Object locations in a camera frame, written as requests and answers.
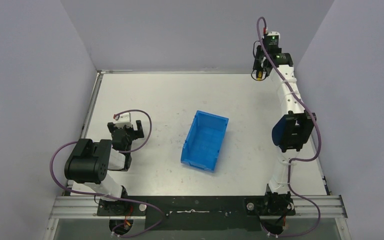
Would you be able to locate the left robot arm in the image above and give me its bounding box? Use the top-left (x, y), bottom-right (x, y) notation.
top-left (64, 120), bottom-right (144, 216)

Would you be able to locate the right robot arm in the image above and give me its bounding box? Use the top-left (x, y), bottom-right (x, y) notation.
top-left (253, 33), bottom-right (316, 216)

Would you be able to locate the yellow black screwdriver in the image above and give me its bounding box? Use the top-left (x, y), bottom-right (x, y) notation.
top-left (255, 69), bottom-right (264, 81)

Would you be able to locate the purple cable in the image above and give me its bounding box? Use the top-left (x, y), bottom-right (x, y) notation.
top-left (49, 109), bottom-right (166, 239)
top-left (256, 16), bottom-right (322, 239)

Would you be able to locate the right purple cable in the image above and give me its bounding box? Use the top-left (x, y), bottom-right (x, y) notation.
top-left (256, 16), bottom-right (322, 239)

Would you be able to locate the blue plastic bin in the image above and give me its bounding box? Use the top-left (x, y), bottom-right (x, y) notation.
top-left (180, 110), bottom-right (229, 173)

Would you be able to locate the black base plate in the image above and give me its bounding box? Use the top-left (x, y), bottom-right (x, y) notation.
top-left (96, 195), bottom-right (296, 232)

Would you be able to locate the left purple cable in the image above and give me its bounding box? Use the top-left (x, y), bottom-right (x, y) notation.
top-left (49, 109), bottom-right (166, 239)

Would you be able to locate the aluminium frame rail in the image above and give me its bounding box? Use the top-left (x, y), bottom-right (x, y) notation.
top-left (49, 195), bottom-right (348, 220)

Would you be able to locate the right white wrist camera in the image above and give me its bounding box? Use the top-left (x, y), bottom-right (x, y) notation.
top-left (264, 31), bottom-right (280, 40)

